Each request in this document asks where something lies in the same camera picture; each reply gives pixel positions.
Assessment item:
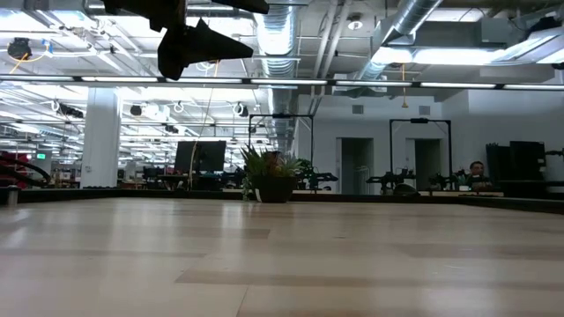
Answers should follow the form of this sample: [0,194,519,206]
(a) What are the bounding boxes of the black robot station frame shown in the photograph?
[389,117,454,180]
[248,113,315,177]

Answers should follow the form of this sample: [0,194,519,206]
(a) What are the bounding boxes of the black cabinet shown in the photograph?
[486,140,548,182]

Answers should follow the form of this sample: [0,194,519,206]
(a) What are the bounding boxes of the black desktop monitor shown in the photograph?
[174,140,227,174]

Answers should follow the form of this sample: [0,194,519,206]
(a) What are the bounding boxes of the white pillar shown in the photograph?
[80,86,122,189]

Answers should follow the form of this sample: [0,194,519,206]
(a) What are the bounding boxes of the small potted succulent plant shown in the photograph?
[239,144,306,204]

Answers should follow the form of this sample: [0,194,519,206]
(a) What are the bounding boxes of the black aluminium table frame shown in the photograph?
[0,185,564,216]

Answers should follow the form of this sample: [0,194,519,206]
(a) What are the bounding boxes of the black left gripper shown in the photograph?
[101,0,271,82]

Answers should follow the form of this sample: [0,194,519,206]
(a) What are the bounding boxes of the silver ventilation duct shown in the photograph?
[253,0,444,153]

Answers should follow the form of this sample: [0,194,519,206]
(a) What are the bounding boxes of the person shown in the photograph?
[465,160,494,192]

